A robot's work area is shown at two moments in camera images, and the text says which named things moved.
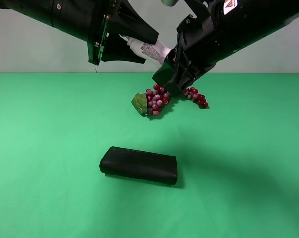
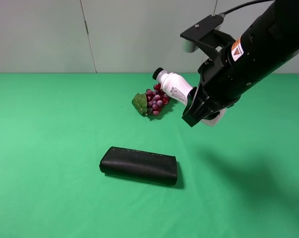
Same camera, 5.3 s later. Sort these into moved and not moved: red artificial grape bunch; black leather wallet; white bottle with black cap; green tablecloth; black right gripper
Moved: black right gripper; white bottle with black cap
Not moved: green tablecloth; red artificial grape bunch; black leather wallet
